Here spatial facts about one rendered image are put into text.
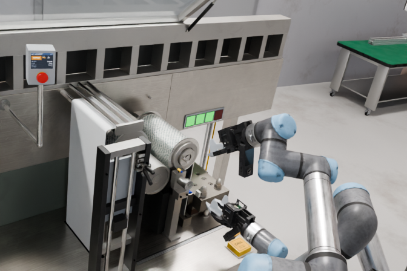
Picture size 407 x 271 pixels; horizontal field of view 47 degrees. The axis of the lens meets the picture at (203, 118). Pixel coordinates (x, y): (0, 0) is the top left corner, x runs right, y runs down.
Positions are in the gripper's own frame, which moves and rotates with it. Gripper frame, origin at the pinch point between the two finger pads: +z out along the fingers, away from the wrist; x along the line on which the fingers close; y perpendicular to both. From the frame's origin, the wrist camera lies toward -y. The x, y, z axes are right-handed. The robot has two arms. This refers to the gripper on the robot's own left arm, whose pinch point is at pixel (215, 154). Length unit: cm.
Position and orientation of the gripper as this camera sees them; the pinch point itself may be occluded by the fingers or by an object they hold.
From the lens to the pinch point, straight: 159.2
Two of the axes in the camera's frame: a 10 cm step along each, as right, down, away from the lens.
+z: -5.9, 2.5, 7.7
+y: -2.9, -9.5, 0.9
